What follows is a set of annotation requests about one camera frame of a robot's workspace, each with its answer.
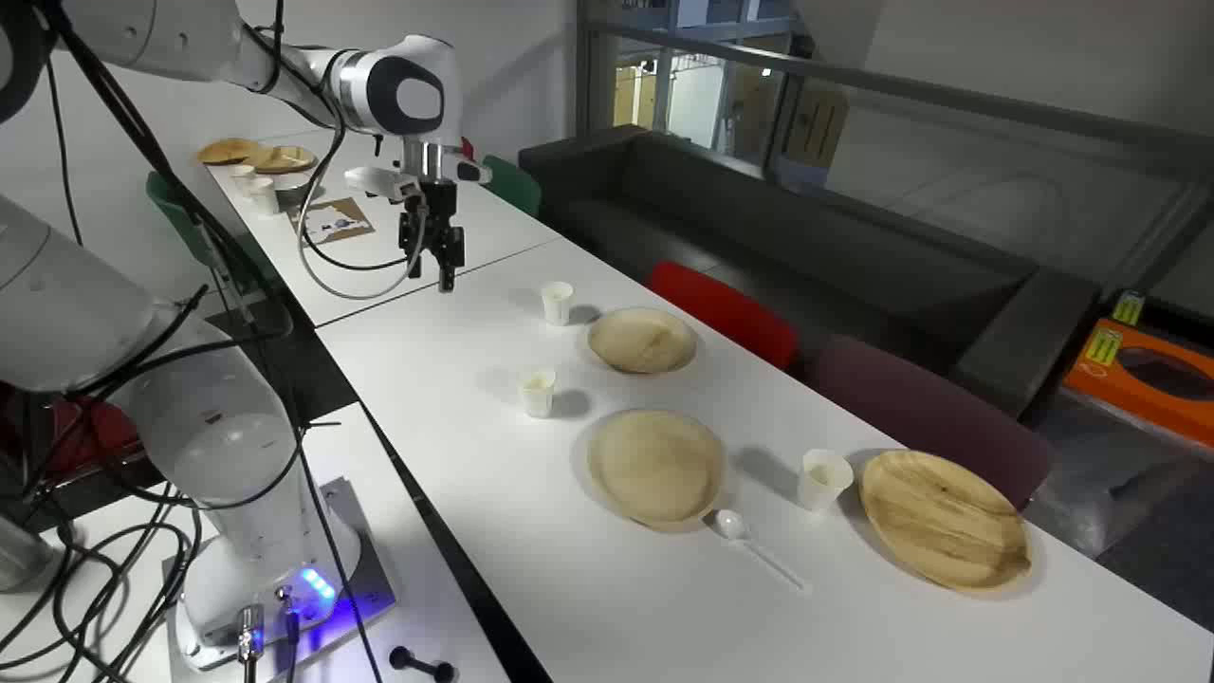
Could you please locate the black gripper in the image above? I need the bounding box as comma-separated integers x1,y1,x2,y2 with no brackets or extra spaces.
394,174,466,295

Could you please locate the round pale wooden plate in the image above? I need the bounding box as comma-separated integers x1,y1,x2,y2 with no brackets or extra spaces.
581,406,734,533

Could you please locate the small round wooden plate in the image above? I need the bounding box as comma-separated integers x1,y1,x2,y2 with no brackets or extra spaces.
585,303,702,380

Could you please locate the large grained wooden plate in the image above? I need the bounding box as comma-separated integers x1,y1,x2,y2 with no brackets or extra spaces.
854,449,1035,595

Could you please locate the brown printed booklet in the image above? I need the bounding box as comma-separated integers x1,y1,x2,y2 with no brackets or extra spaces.
298,195,380,247

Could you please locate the green chair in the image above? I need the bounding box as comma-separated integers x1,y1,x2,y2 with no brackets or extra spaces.
143,166,279,299
487,152,548,222

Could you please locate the small white paper cup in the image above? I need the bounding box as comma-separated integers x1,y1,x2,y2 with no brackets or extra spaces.
520,363,561,423
540,277,576,332
793,449,856,515

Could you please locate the red cushion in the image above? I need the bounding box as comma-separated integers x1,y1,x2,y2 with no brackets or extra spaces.
643,258,803,371

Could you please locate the dark grey sofa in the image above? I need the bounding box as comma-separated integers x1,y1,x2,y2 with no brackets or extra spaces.
516,127,1103,423

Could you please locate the red plastic object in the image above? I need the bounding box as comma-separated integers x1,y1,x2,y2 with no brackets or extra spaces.
33,395,143,477

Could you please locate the white plastic spoon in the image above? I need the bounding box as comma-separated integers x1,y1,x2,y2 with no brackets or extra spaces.
714,505,811,599

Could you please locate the small black dumbbell-shaped knob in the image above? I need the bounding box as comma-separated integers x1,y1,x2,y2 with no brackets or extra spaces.
387,642,456,683

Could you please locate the yellow paper sign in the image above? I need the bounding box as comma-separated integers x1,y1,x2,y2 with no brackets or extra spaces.
776,75,854,174

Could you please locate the maroon cushion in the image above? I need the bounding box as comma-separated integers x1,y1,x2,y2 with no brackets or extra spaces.
801,333,1059,510

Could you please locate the orange box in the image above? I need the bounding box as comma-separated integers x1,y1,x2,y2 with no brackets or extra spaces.
1059,315,1214,453

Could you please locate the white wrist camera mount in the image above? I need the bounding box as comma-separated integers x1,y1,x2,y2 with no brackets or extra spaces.
356,158,429,208

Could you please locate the thin gripper cable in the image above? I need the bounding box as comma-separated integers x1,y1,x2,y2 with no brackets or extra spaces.
292,117,424,309

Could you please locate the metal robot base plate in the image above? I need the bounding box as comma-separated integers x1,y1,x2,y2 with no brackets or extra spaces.
169,472,399,673

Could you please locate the grey metal railing frame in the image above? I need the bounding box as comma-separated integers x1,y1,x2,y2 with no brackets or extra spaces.
572,0,1214,299

